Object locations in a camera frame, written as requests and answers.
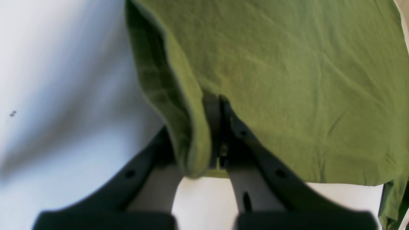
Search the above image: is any olive green T-shirt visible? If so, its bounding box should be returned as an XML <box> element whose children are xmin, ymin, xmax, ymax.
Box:
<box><xmin>125</xmin><ymin>0</ymin><xmax>409</xmax><ymax>230</ymax></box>

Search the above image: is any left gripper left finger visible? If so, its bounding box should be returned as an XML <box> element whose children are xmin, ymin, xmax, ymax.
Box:
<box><xmin>33</xmin><ymin>127</ymin><xmax>182</xmax><ymax>230</ymax></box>

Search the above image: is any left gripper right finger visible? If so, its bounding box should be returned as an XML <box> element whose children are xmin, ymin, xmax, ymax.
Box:
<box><xmin>203</xmin><ymin>94</ymin><xmax>377</xmax><ymax>230</ymax></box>

